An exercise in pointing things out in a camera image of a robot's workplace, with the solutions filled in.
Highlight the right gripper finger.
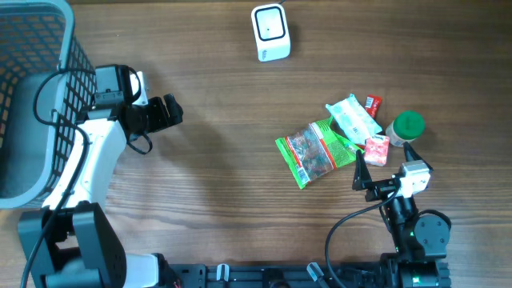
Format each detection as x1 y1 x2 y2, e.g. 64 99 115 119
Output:
402 142 433 172
352 150 373 190

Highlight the green lid jar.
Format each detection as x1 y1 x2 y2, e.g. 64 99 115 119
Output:
386 110 426 147

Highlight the grey plastic mesh basket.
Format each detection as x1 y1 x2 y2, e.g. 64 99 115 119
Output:
1 0 96 210

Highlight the red white tissue pack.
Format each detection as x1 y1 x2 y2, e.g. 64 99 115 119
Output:
364 134 390 166

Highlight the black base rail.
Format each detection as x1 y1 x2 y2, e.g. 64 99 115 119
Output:
163 262 452 288

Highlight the green candy bag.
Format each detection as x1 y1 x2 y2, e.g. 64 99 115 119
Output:
275 117 364 189

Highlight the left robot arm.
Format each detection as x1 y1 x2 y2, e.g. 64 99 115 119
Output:
18 64 183 287

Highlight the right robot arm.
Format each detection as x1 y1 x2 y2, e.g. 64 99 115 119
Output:
350 144 452 287

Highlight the white barcode scanner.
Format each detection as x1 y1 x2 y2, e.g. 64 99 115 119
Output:
251 3 291 62

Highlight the red coffee stick sachet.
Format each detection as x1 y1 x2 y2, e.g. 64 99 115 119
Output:
365 94 382 119

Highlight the teal snack packet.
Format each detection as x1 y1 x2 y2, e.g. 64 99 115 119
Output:
326 94 382 145

